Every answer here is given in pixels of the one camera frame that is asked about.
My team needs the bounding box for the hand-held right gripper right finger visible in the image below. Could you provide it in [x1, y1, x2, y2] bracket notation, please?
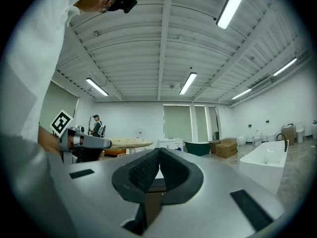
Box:
[159, 147, 205, 205]

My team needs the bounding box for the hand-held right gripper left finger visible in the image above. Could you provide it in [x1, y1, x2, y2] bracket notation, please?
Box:
[111, 147, 160, 204]

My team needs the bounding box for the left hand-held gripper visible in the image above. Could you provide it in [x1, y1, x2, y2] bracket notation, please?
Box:
[50, 110, 112, 164]

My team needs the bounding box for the person's left forearm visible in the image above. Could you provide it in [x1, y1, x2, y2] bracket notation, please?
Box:
[38, 124, 61, 156]

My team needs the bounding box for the person's left hand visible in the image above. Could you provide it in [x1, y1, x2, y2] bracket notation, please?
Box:
[68, 134, 81, 150]

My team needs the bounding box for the dark oval bathtub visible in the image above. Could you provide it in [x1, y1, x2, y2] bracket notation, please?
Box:
[184, 140, 211, 157]

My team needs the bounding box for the white vanity cabinet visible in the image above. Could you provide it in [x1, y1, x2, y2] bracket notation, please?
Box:
[158, 138, 185, 151]

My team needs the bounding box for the open cardboard box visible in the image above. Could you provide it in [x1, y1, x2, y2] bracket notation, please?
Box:
[209, 137, 237, 154]

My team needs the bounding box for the large cardboard box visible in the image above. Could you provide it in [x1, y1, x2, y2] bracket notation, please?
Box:
[214, 140, 239, 159]

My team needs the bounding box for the long ceiling light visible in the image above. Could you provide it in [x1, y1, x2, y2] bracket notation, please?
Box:
[85, 77, 109, 97]
[179, 72, 198, 95]
[216, 0, 250, 30]
[231, 88, 252, 100]
[273, 58, 298, 77]

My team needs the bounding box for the wide grey window blind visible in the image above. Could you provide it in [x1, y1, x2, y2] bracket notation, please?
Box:
[163, 105, 193, 142]

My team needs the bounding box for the narrow grey window blind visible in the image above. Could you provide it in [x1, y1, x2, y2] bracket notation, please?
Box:
[208, 106, 220, 133]
[194, 105, 209, 141]

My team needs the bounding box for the white freestanding bathtub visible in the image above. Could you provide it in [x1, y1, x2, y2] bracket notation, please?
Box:
[239, 139, 289, 196]

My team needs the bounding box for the white toilet with raised lid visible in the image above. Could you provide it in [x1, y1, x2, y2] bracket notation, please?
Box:
[252, 129, 263, 147]

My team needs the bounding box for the person's white shirt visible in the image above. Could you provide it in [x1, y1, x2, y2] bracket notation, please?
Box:
[0, 0, 87, 143]

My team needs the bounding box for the black bathtub faucet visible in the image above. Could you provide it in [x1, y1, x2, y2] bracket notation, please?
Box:
[276, 133, 289, 152]

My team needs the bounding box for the tall strapped cardboard box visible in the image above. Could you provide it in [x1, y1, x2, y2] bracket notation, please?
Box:
[281, 123, 295, 146]

